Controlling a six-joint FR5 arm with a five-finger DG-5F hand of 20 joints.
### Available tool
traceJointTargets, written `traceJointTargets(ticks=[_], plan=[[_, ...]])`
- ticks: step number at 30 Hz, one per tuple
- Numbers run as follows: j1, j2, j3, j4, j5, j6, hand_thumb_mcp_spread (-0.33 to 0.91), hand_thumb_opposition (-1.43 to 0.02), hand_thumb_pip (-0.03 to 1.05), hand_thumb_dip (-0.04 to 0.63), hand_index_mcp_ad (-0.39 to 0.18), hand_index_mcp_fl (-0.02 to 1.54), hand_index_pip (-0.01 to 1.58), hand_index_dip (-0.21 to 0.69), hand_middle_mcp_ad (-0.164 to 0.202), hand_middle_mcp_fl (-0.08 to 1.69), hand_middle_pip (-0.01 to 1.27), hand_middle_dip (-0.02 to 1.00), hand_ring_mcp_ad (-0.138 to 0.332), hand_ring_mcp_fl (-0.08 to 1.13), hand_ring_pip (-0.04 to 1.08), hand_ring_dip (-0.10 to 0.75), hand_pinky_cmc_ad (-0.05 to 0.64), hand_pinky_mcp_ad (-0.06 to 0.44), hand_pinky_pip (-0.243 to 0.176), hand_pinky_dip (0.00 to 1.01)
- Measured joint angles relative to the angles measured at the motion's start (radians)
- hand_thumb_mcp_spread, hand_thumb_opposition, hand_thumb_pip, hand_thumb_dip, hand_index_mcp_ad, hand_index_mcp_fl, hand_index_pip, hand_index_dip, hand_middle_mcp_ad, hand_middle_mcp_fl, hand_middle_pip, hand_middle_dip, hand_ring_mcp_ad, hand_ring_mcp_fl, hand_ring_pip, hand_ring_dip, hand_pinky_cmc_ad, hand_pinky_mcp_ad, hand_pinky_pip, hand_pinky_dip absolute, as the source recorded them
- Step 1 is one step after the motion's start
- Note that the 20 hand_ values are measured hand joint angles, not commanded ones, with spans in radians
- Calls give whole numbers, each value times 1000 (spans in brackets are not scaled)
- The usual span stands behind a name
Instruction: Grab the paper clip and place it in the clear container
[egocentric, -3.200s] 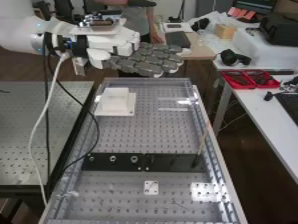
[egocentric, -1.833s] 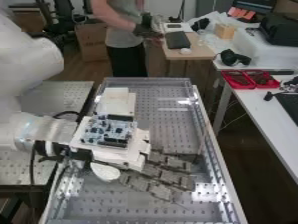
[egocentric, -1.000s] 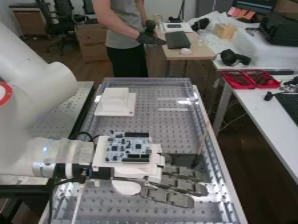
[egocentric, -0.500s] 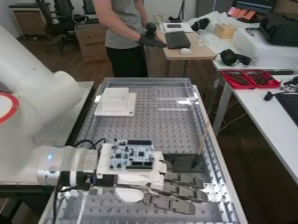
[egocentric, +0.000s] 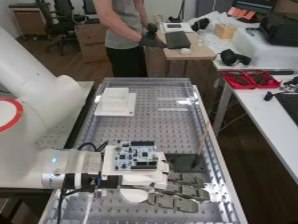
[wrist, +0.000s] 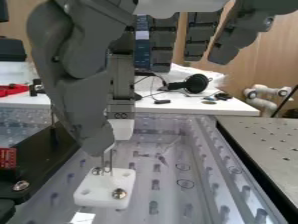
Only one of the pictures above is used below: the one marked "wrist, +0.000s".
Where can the white desk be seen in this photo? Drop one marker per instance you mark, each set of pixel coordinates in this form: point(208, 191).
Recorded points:
point(194, 105)

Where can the red circuit board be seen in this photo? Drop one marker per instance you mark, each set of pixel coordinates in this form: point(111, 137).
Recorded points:
point(6, 158)

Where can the clear box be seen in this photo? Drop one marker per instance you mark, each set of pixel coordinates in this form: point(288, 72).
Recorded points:
point(199, 153)

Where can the red tray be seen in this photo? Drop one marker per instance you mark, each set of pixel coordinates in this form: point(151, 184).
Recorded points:
point(10, 90)

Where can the black plate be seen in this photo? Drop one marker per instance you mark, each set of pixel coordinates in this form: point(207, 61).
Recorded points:
point(34, 156)

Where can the small white block with screws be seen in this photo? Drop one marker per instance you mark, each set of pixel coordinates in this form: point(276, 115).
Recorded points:
point(99, 190)

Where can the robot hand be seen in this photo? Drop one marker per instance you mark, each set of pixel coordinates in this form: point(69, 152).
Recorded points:
point(74, 50)

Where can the black headphones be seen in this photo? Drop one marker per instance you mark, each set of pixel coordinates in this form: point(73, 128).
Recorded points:
point(194, 83)

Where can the small white jointed device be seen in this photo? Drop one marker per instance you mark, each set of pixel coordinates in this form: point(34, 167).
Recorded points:
point(266, 98)

